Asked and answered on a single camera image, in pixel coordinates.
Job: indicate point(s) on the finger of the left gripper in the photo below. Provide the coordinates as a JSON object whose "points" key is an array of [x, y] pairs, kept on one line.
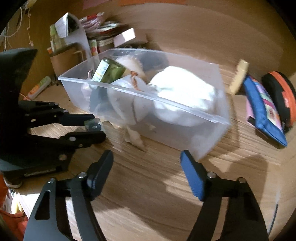
{"points": [[41, 113], [67, 143]]}

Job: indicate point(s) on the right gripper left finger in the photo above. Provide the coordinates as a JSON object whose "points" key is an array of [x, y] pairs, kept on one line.
{"points": [[49, 218]]}

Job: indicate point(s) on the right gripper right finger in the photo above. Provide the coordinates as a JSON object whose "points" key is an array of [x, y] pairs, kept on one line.
{"points": [[243, 220]]}

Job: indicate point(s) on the pink apple candle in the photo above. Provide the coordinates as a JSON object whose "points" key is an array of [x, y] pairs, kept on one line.
{"points": [[88, 90]]}

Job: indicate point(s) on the round white puff case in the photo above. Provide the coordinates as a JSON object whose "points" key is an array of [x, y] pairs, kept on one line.
{"points": [[131, 108]]}

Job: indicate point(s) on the green glass bottle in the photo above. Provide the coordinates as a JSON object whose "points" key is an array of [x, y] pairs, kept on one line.
{"points": [[108, 71]]}

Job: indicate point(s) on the cream frosted jar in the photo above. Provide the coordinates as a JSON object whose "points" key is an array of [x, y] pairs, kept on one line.
{"points": [[132, 64]]}

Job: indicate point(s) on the white drawstring cloth bag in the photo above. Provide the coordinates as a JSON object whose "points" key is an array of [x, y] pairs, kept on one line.
{"points": [[181, 86]]}

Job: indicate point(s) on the orange green tube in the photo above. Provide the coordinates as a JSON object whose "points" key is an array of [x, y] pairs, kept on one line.
{"points": [[38, 88]]}

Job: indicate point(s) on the brown mug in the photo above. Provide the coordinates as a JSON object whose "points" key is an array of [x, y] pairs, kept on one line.
{"points": [[66, 58]]}

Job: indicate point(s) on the fruit print box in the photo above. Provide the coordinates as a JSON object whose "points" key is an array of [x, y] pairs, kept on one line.
{"points": [[93, 47]]}

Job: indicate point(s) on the white paper receipt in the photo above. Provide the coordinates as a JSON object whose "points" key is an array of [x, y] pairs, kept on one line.
{"points": [[61, 26]]}

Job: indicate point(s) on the blue patchwork pouch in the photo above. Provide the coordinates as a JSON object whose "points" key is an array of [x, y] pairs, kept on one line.
{"points": [[265, 114]]}

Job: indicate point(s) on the white pink small box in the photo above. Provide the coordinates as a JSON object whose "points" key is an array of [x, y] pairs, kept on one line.
{"points": [[131, 36]]}

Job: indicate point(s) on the clear plastic storage bin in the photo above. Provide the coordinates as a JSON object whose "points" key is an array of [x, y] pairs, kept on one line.
{"points": [[199, 139]]}

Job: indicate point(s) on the pink sticky note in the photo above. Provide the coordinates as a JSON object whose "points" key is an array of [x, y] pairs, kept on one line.
{"points": [[92, 3]]}

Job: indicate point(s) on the black orange zip case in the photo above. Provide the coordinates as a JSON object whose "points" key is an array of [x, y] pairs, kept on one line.
{"points": [[282, 93]]}

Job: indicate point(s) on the orange sticky note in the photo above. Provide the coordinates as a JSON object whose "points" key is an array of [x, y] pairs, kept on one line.
{"points": [[134, 2]]}

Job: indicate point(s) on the cream lotion tube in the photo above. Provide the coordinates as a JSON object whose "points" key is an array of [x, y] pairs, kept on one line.
{"points": [[240, 74]]}

